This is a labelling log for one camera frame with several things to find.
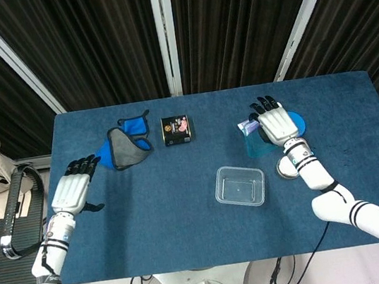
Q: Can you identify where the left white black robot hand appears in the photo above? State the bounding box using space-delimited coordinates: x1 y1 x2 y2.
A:
45 153 110 221

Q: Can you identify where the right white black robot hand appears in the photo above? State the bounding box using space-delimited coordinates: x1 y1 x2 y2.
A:
245 91 301 150

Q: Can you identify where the translucent blue container lid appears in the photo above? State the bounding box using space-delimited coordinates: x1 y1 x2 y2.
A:
243 125 278 159

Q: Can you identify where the clear plastic container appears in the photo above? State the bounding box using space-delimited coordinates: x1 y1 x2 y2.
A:
211 160 270 213

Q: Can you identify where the small white round jar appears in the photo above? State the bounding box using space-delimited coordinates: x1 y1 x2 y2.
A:
274 153 302 182

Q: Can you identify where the blue round disc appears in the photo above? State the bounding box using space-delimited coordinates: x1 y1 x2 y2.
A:
287 108 310 139

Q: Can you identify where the purple white toothpaste tube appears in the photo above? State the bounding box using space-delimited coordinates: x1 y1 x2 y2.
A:
236 117 263 138

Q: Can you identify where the blue grey cloth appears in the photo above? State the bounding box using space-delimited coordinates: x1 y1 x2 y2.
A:
89 109 158 175

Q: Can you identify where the black snack packet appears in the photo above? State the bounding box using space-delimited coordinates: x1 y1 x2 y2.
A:
160 112 197 148

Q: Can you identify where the blue table cloth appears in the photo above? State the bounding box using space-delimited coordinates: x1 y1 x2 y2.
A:
34 65 379 284

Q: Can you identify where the black pleated curtain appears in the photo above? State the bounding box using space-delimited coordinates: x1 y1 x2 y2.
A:
0 0 379 178

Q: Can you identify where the white frame post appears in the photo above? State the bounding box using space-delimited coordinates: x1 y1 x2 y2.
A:
0 0 66 123
149 0 186 99
262 0 358 83

